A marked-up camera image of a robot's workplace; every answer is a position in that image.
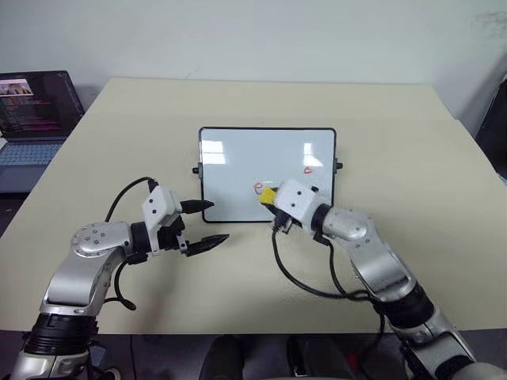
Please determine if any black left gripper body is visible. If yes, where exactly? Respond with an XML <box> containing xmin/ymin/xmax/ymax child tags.
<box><xmin>157</xmin><ymin>212</ymin><xmax>190</xmax><ymax>255</ymax></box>

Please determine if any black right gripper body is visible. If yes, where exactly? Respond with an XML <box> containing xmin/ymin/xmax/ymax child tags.
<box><xmin>271</xmin><ymin>209</ymin><xmax>303</xmax><ymax>235</ymax></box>

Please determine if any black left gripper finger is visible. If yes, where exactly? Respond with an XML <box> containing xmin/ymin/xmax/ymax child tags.
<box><xmin>180</xmin><ymin>199</ymin><xmax>215</xmax><ymax>215</ymax></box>
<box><xmin>185</xmin><ymin>234</ymin><xmax>231</xmax><ymax>257</ymax></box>

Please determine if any small black-framed whiteboard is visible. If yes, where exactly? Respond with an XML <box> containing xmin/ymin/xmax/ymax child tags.
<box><xmin>192</xmin><ymin>126</ymin><xmax>344</xmax><ymax>225</ymax></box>

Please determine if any dark rounded shape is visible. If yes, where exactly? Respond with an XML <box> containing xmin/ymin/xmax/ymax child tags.
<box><xmin>196</xmin><ymin>335</ymin><xmax>255</xmax><ymax>380</ymax></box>

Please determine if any open grey laptop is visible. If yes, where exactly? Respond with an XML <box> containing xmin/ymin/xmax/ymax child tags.
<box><xmin>0</xmin><ymin>70</ymin><xmax>86</xmax><ymax>194</ymax></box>

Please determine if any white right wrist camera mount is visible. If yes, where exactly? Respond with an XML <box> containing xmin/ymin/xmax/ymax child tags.
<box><xmin>274</xmin><ymin>178</ymin><xmax>330</xmax><ymax>230</ymax></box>

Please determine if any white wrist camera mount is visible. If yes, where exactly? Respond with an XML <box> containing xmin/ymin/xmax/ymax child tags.
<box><xmin>274</xmin><ymin>178</ymin><xmax>330</xmax><ymax>230</ymax></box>
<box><xmin>141</xmin><ymin>185</ymin><xmax>178</xmax><ymax>255</ymax></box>

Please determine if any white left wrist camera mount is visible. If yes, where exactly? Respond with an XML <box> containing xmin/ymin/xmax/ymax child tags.
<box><xmin>141</xmin><ymin>185</ymin><xmax>178</xmax><ymax>255</ymax></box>

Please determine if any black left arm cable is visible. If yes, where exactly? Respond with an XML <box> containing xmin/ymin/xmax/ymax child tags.
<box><xmin>105</xmin><ymin>177</ymin><xmax>159</xmax><ymax>311</ymax></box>

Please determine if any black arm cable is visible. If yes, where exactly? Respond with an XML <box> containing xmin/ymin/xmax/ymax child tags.
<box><xmin>105</xmin><ymin>177</ymin><xmax>159</xmax><ymax>311</ymax></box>
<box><xmin>270</xmin><ymin>227</ymin><xmax>387</xmax><ymax>342</ymax></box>

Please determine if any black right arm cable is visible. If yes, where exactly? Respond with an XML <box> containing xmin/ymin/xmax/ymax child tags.
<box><xmin>270</xmin><ymin>227</ymin><xmax>387</xmax><ymax>342</ymax></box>

